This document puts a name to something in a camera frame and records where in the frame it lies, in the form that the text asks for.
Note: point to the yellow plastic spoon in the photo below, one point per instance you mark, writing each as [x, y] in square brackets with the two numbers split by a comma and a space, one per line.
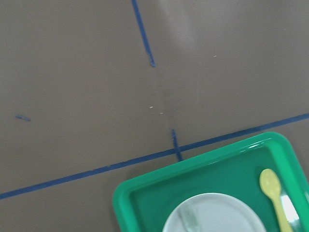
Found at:
[271, 187]

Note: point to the brown paper table cover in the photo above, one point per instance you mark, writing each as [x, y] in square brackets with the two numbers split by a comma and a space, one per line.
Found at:
[95, 92]

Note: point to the green plastic tray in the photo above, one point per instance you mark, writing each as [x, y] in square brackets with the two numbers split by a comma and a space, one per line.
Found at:
[143, 203]

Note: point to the white round plate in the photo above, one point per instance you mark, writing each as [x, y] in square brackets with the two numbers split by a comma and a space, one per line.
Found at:
[213, 212]

